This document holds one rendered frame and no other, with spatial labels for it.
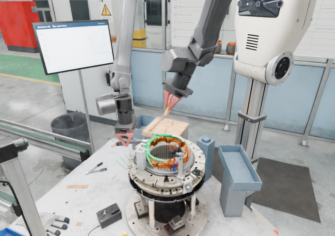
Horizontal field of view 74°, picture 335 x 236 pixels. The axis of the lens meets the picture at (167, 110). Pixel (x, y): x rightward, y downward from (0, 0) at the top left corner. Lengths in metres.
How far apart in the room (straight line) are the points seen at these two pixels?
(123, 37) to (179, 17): 2.27
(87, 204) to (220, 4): 1.05
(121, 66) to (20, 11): 3.73
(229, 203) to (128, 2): 0.93
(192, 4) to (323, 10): 1.39
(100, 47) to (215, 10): 1.32
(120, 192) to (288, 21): 1.08
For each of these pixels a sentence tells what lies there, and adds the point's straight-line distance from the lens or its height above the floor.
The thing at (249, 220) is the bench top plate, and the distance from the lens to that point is 1.19.
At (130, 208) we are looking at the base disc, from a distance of 1.16.
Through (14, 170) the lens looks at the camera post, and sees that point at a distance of 0.65.
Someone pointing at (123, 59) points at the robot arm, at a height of 1.49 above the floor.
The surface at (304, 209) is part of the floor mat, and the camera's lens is 2.49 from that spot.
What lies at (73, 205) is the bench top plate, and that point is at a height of 0.78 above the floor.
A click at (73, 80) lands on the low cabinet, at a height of 0.64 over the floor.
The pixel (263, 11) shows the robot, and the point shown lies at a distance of 1.00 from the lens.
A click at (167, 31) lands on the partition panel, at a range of 3.20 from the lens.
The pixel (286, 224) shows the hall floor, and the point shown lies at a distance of 2.31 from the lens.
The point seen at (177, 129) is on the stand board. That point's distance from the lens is 1.19.
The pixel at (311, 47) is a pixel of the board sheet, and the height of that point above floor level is 1.24.
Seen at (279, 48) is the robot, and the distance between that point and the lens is 0.99.
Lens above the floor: 1.68
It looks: 26 degrees down
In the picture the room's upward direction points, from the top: straight up
